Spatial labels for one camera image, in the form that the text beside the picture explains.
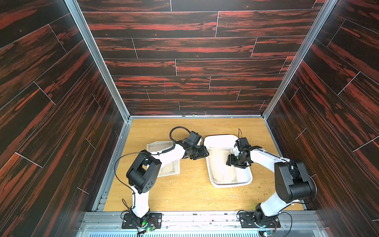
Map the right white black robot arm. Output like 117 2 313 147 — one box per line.
226 146 317 228

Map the aluminium frame post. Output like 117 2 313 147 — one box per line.
64 0 130 122
262 0 338 122

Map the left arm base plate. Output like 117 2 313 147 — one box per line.
121 212 163 230

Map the right aluminium frame post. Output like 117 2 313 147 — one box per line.
262 0 338 122

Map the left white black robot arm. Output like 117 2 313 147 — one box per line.
126 144 209 222

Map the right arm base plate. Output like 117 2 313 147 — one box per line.
236 210 281 229

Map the front aluminium rail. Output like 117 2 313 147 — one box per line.
77 211 331 237

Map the white plastic storage tray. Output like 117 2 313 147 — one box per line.
203 134 254 189

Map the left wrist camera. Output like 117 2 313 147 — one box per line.
184 131 202 148

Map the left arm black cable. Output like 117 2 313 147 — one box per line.
169 126 192 144

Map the left aluminium frame post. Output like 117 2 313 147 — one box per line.
64 0 130 122

